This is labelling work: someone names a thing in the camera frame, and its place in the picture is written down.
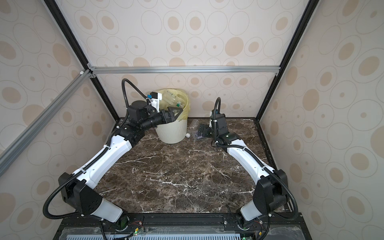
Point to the aluminium rail left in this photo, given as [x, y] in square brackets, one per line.
[25, 138]

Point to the soda water bottle blue cap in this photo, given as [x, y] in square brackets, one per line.
[201, 133]

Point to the clear crushed bottle white cap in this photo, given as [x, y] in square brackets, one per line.
[192, 129]

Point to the black frame post left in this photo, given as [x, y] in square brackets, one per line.
[68, 33]

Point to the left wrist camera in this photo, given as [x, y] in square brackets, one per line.
[155, 98]

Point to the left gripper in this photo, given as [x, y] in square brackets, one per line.
[170, 114]

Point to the white plastic waste bin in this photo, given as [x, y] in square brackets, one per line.
[172, 133]

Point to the yellow bin liner bag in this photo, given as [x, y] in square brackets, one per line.
[175, 98]

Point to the black frame post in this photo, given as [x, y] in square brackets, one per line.
[68, 33]
[302, 25]

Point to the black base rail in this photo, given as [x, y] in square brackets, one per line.
[206, 226]

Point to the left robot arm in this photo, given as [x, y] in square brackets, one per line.
[77, 189]

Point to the black frame post right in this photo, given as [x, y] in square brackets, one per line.
[302, 25]

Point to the horizontal aluminium rail back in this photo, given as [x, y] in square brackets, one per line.
[185, 70]

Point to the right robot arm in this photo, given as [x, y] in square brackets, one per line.
[271, 190]

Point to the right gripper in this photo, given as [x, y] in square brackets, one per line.
[206, 127]

